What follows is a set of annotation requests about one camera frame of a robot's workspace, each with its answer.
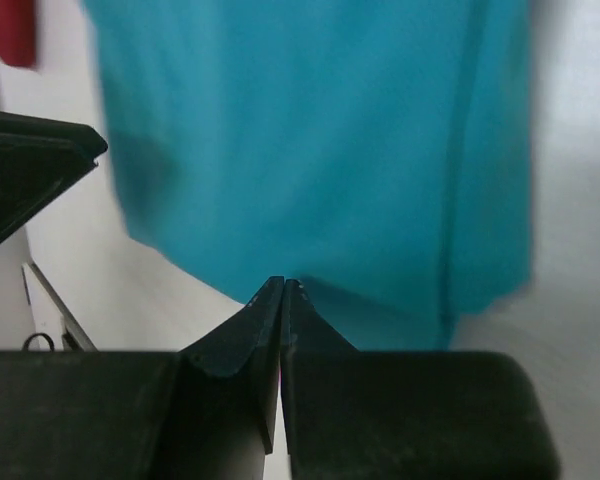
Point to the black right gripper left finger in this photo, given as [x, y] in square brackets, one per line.
[205, 412]

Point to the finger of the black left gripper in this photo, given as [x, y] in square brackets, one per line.
[40, 159]

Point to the aluminium table rail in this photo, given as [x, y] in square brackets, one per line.
[55, 327]

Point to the teal t shirt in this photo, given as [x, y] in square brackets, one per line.
[376, 151]

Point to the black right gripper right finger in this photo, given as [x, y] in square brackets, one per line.
[352, 414]

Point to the red t shirt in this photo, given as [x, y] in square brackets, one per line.
[18, 33]

